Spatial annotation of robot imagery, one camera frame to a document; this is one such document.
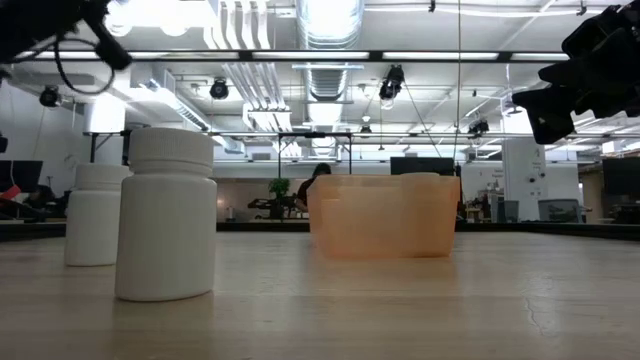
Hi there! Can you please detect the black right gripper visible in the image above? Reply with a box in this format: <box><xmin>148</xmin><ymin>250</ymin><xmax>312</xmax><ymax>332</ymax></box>
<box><xmin>511</xmin><ymin>6</ymin><xmax>627</xmax><ymax>119</ymax></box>

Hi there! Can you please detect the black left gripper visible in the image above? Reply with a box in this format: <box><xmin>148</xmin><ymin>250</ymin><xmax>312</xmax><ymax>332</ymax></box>
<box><xmin>0</xmin><ymin>0</ymin><xmax>109</xmax><ymax>64</ymax></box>

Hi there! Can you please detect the white plastic pill bottle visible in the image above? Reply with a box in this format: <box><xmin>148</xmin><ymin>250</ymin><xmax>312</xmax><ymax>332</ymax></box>
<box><xmin>114</xmin><ymin>127</ymin><xmax>219</xmax><ymax>303</ymax></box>
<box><xmin>63</xmin><ymin>162</ymin><xmax>132</xmax><ymax>267</ymax></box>

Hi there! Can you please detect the translucent orange plastic basket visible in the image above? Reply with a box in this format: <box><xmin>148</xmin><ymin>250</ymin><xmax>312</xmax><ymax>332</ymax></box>
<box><xmin>306</xmin><ymin>173</ymin><xmax>461</xmax><ymax>260</ymax></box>

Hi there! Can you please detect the black hanging ceiling lamp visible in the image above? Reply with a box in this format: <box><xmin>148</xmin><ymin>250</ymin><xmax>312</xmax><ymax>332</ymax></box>
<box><xmin>38</xmin><ymin>84</ymin><xmax>62</xmax><ymax>109</ymax></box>
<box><xmin>467</xmin><ymin>118</ymin><xmax>490</xmax><ymax>139</ymax></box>
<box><xmin>378</xmin><ymin>64</ymin><xmax>406</xmax><ymax>101</ymax></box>
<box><xmin>208</xmin><ymin>77</ymin><xmax>230</xmax><ymax>101</ymax></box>

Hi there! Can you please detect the white square pillar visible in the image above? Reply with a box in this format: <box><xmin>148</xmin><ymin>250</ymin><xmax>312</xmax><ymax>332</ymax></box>
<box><xmin>501</xmin><ymin>138</ymin><xmax>547</xmax><ymax>222</ymax></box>

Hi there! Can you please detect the black flat monitor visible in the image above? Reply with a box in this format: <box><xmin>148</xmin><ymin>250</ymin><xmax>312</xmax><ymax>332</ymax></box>
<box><xmin>389</xmin><ymin>156</ymin><xmax>455</xmax><ymax>176</ymax></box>
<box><xmin>0</xmin><ymin>159</ymin><xmax>44</xmax><ymax>201</ymax></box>
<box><xmin>601</xmin><ymin>157</ymin><xmax>640</xmax><ymax>197</ymax></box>

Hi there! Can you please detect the person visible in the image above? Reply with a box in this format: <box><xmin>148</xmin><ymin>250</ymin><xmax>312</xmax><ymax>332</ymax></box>
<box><xmin>293</xmin><ymin>162</ymin><xmax>332</xmax><ymax>214</ymax></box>

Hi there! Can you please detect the small green potted plant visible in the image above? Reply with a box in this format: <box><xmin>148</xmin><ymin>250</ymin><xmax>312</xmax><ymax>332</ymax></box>
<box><xmin>267</xmin><ymin>177</ymin><xmax>292</xmax><ymax>220</ymax></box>

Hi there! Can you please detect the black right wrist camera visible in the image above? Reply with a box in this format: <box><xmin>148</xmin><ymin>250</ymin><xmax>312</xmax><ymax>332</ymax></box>
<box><xmin>528</xmin><ymin>107</ymin><xmax>577</xmax><ymax>146</ymax></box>

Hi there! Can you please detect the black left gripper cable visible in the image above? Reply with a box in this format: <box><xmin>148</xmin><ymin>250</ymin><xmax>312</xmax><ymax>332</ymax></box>
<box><xmin>53</xmin><ymin>9</ymin><xmax>134</xmax><ymax>96</ymax></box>

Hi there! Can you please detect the silver round ceiling duct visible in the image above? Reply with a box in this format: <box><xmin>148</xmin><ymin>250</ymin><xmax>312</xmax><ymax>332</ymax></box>
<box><xmin>294</xmin><ymin>0</ymin><xmax>367</xmax><ymax>101</ymax></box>

